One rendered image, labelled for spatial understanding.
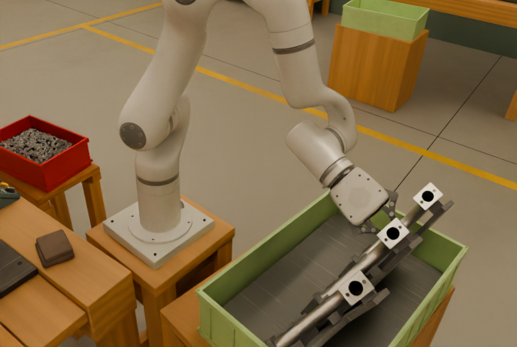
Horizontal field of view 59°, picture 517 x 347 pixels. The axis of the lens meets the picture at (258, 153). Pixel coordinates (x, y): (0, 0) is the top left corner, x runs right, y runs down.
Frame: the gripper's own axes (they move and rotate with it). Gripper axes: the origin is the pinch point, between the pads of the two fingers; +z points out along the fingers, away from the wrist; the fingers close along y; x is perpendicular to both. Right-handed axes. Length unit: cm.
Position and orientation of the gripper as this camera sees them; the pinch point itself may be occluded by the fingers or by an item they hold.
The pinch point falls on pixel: (391, 231)
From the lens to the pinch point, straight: 102.7
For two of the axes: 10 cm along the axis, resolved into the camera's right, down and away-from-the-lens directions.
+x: 3.4, 2.1, 9.2
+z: 6.0, 7.0, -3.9
